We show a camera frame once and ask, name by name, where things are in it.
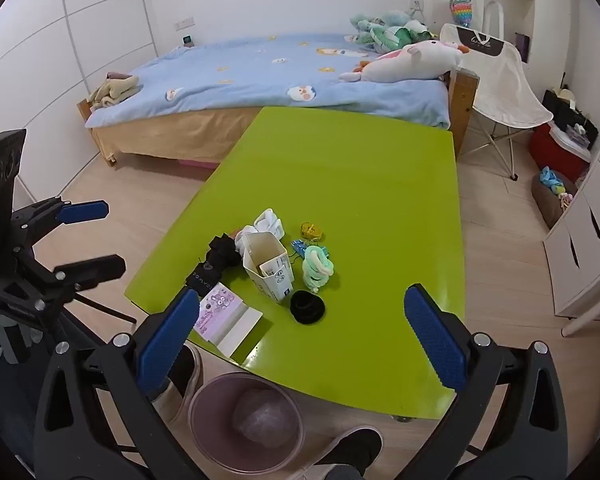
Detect green plush toys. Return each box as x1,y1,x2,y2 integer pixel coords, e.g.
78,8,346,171
350,9,438,53

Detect mint spiral hair tie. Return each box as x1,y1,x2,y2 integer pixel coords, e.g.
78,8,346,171
301,252,337,293

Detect white folding chair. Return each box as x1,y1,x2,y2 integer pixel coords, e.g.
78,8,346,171
439,23,555,181

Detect blue rope toy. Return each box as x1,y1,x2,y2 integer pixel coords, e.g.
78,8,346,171
539,166,567,196

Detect black bag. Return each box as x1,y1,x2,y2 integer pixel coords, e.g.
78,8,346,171
542,87,600,151

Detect white drawer cabinet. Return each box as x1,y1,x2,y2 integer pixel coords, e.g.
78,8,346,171
544,110,600,321

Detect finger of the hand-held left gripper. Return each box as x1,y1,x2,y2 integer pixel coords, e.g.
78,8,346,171
34,254,127,306
11,197,109,256

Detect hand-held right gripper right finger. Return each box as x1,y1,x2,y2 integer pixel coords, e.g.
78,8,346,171
404,284,568,480

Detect tan bed skirt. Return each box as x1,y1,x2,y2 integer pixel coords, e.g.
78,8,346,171
92,107,261,163

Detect beige paper carton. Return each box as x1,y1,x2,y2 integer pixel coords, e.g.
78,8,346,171
241,231,296,304

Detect person's leg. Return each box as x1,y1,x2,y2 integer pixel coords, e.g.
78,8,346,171
0,345,51,480
325,465,366,480

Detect white ring stand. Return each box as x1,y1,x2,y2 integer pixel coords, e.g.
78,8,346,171
484,1,506,41

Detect person's right leg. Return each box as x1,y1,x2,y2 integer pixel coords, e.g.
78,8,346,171
325,465,366,480

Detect white desk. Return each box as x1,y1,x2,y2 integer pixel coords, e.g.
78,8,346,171
562,260,600,338

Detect pink printed paper box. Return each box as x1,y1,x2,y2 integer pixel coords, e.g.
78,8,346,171
192,282,264,353

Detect folded beige towel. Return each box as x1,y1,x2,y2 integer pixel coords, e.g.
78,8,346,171
89,74,142,110

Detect black cloth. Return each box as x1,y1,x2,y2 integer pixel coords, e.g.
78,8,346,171
207,232,243,273

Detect clear crumpled plastic bag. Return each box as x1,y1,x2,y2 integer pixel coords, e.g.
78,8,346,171
231,389,290,447

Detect pink plastic wastebasket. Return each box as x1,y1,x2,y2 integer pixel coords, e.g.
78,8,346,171
187,372,305,476

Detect person's right slippered foot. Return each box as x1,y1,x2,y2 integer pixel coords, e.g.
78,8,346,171
300,426,385,480

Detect black metal leg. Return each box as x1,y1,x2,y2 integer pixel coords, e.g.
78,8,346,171
75,294,137,325

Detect red storage box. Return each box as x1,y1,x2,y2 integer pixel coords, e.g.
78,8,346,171
528,122,591,183

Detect white pink plush toy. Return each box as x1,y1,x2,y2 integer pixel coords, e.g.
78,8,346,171
339,40,470,84

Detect black printed strap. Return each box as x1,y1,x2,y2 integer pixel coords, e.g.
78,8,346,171
184,260,226,301

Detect person's left leg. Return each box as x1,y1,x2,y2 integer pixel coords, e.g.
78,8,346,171
0,345,51,480

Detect brown pet cushion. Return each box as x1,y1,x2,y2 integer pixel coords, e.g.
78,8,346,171
531,172,578,228

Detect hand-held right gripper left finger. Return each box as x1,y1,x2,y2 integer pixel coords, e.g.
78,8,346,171
32,287,216,480

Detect white socks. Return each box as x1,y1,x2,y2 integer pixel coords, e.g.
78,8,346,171
234,208,287,256

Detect bed with blue sheet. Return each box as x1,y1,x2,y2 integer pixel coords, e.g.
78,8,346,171
85,34,452,130

